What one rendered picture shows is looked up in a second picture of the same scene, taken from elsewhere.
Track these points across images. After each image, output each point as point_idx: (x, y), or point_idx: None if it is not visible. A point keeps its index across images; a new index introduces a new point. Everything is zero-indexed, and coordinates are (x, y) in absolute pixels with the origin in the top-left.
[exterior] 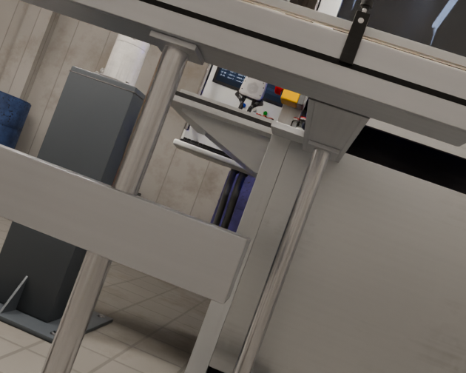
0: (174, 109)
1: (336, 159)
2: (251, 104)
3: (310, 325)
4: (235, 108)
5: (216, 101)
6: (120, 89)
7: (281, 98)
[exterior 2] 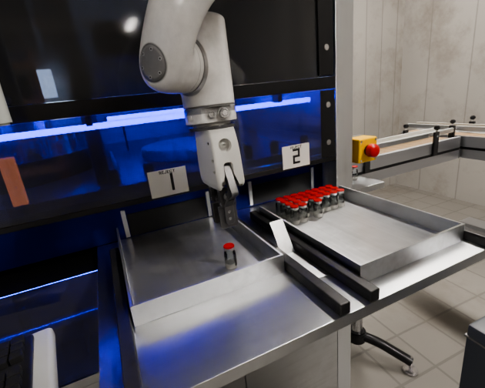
0: (429, 285)
1: None
2: (225, 192)
3: None
4: (377, 198)
5: (403, 205)
6: None
7: (374, 159)
